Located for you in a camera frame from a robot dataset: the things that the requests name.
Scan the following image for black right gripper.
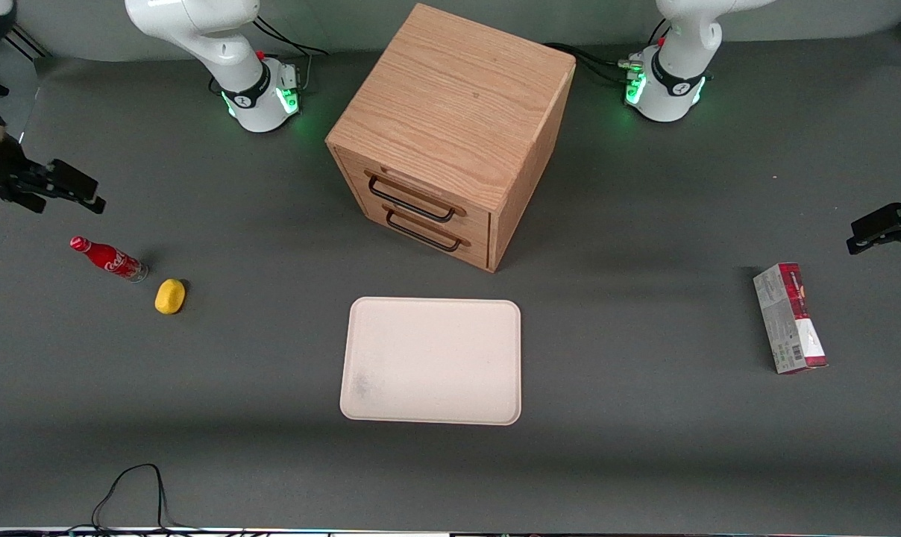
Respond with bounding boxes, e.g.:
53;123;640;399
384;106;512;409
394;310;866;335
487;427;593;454
0;134;107;216

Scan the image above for red coke bottle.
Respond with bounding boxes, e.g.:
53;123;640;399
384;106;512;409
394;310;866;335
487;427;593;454
69;236;150;283

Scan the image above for cream rectangular tray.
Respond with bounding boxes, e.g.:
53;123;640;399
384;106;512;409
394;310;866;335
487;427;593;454
339;297;522;426

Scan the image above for grey and red carton box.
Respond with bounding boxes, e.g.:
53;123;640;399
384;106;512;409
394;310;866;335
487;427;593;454
753;262;829;374

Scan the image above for yellow lemon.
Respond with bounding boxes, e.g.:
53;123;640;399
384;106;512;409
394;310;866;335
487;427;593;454
154;278;186;315

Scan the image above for shallow wooden drawer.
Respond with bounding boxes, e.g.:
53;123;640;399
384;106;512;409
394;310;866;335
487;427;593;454
334;148;493;238

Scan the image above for deep wooden drawer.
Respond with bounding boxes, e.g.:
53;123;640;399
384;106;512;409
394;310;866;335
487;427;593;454
360;200;490;270

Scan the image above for wooden drawer cabinet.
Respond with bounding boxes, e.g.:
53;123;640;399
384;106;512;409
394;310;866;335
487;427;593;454
325;3;577;274

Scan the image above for black right arm base cable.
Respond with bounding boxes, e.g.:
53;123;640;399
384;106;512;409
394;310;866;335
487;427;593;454
253;15;330;92

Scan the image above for black arm base cable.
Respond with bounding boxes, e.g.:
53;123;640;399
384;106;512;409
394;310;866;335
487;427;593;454
253;15;330;92
544;18;671;84

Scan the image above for thin black looped cable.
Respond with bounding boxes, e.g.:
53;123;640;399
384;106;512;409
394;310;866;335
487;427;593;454
63;463;220;536

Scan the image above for black left arm base cable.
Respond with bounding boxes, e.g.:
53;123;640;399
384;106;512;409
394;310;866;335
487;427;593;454
544;18;671;84

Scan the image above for long black drawer handle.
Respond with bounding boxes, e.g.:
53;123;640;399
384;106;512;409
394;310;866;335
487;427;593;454
365;171;468;224

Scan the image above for short black drawer handle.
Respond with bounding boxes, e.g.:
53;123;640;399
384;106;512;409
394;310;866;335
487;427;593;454
383;205;471;253

